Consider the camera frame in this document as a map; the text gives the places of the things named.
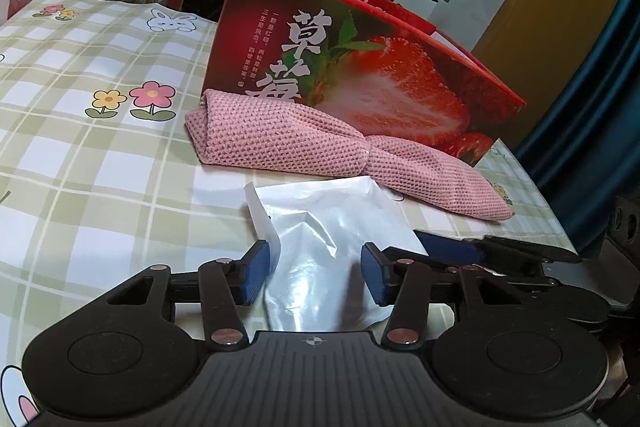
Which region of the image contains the green checkered cartoon tablecloth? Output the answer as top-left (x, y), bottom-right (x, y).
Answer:
top-left (0, 0), bottom-right (578, 427)

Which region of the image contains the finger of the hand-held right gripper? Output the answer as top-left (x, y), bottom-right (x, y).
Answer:
top-left (414, 229), bottom-right (583, 279)
top-left (502, 276), bottom-right (612, 334)

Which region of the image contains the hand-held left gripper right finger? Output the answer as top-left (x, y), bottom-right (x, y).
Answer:
top-left (361, 242), bottom-right (508, 350)

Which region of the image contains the pink knitted cloth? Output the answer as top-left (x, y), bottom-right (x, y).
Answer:
top-left (184, 88), bottom-right (516, 223)

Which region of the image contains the white plastic bag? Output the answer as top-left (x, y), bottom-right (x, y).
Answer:
top-left (244, 176), bottom-right (430, 333)

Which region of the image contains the red strawberry print cardboard box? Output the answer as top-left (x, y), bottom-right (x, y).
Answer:
top-left (202, 0), bottom-right (527, 165)

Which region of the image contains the blue curtain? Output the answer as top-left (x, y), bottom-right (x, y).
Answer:
top-left (515, 0), bottom-right (640, 165)

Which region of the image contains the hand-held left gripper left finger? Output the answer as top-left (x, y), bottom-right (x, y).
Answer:
top-left (107, 239), bottom-right (273, 350)

